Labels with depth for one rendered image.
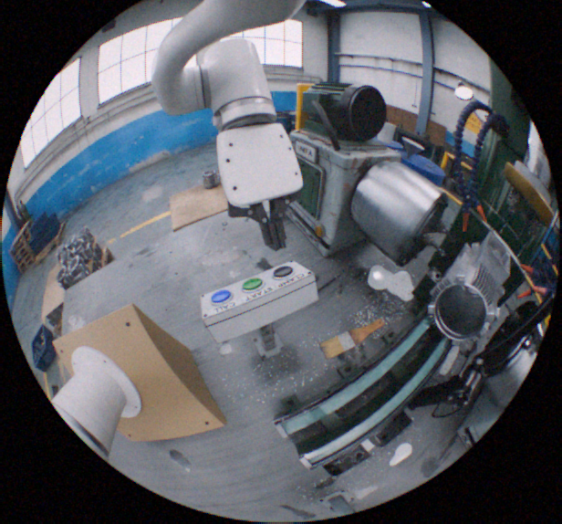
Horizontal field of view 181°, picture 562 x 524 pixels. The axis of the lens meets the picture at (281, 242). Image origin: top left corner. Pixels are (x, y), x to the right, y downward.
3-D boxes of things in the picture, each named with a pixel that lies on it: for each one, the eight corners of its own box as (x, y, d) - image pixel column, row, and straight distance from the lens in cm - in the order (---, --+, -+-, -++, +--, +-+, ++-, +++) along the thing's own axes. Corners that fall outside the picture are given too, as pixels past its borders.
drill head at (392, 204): (363, 198, 83) (377, 141, 75) (431, 256, 72) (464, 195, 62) (316, 214, 68) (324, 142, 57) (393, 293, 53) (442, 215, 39)
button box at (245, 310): (298, 283, 37) (292, 257, 34) (319, 299, 31) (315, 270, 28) (211, 319, 35) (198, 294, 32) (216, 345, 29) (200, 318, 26)
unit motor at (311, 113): (321, 168, 96) (327, 83, 90) (372, 202, 77) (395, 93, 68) (273, 177, 84) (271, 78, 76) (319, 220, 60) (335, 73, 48)
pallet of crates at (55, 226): (66, 225, 568) (54, 199, 555) (59, 242, 502) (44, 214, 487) (43, 247, 633) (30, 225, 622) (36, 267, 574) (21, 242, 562)
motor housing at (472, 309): (443, 274, 70) (473, 229, 61) (474, 311, 73) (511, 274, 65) (416, 308, 54) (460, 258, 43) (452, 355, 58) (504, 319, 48)
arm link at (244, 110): (213, 102, 24) (218, 123, 23) (283, 96, 27) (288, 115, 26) (208, 127, 32) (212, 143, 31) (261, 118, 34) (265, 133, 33)
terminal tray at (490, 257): (477, 248, 63) (489, 229, 60) (497, 273, 65) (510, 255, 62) (470, 267, 52) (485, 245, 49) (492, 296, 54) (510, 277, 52)
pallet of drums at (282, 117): (291, 132, 610) (292, 110, 598) (307, 139, 544) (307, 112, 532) (254, 137, 559) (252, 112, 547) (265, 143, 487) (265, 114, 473)
